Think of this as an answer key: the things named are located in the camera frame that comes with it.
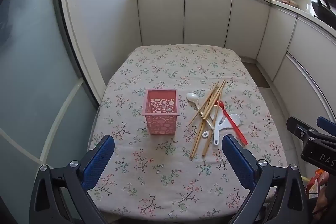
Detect floral tablecloth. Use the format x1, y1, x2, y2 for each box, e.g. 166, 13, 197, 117
88, 43, 286, 216

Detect white plastic spoon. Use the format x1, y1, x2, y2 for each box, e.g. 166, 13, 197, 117
186, 93, 214, 131

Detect black frying pan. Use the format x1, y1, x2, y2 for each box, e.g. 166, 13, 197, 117
310, 0, 336, 28

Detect frosted sliding glass door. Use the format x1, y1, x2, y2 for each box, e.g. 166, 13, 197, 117
0, 0, 105, 214

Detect white kitchen cabinets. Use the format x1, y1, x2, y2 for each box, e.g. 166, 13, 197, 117
135, 0, 336, 135

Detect white rice paddle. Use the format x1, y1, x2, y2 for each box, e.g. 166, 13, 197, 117
209, 105, 223, 146
202, 114, 241, 138

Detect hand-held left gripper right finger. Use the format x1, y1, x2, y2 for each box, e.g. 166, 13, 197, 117
222, 134, 309, 224

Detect orange snack bag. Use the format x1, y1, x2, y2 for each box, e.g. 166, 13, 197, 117
306, 169, 330, 199

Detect red plastic spoon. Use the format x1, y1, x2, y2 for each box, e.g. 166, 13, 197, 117
217, 100, 248, 145

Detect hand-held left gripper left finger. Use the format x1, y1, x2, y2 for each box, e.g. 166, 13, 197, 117
29, 135, 116, 224

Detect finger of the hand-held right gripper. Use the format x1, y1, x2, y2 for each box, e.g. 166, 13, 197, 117
317, 116, 336, 135
287, 116, 319, 140

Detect bundle of wooden chopsticks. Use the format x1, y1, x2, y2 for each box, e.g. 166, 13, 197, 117
187, 79, 226, 158

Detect pink perforated plastic basket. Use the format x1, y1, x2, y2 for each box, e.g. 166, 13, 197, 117
142, 89, 179, 135

